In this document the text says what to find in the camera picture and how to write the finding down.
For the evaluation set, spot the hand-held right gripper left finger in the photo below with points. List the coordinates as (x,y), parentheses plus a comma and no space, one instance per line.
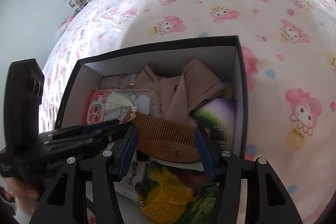
(128,153)

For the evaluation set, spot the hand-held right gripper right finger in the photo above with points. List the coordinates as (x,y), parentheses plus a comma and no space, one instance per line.
(204,153)

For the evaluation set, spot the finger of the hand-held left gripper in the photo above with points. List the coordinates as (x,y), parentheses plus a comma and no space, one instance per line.
(92,142)
(78,129)

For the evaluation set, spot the wooden comb with white tassel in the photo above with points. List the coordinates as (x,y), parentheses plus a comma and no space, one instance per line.
(168,132)

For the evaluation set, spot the black cardboard box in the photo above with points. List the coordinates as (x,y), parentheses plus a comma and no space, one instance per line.
(162,58)

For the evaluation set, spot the person's left hand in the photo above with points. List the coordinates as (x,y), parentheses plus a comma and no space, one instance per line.
(23,188)

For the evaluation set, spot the red and white clear package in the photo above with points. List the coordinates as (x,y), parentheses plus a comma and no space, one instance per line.
(94,100)

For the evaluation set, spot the purple and green packet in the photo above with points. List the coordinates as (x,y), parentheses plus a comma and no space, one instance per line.
(218,113)

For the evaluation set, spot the yellow crinkled item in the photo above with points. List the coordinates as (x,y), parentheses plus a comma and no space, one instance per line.
(162,195)

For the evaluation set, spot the brown knit fabric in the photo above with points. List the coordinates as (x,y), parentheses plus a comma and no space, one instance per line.
(115,81)

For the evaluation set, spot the beige cloth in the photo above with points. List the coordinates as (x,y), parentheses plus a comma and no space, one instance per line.
(178,92)

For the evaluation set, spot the pile of pink things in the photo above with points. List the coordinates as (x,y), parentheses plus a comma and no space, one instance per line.
(65,23)

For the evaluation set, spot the pink printed blanket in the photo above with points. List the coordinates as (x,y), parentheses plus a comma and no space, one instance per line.
(262,3)

